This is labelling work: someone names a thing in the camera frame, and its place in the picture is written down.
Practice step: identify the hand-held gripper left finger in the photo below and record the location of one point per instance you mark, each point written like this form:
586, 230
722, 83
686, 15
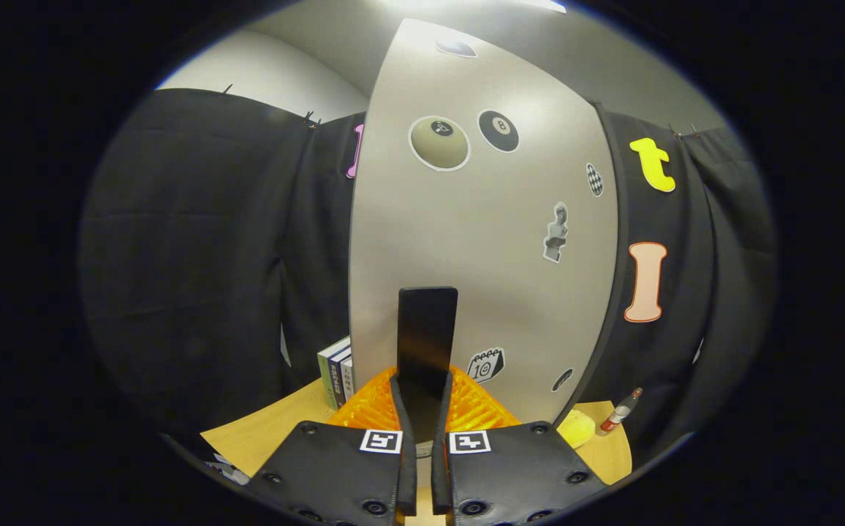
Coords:
408, 475

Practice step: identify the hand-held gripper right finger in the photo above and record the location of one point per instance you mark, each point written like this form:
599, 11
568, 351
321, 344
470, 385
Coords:
440, 475

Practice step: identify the beige shoe cabinet door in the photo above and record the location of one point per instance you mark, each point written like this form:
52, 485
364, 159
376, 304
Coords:
481, 277

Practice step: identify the dark blue book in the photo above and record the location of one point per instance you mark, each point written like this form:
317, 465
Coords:
340, 380

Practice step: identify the green and white book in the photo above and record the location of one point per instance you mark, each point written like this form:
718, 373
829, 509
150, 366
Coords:
329, 376

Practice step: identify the white printed paper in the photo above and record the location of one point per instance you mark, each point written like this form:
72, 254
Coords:
229, 469

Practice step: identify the small red capped bottle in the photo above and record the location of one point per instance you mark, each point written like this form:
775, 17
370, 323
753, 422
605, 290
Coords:
616, 416

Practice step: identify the large ceiling light panel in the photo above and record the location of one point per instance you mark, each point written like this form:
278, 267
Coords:
547, 6

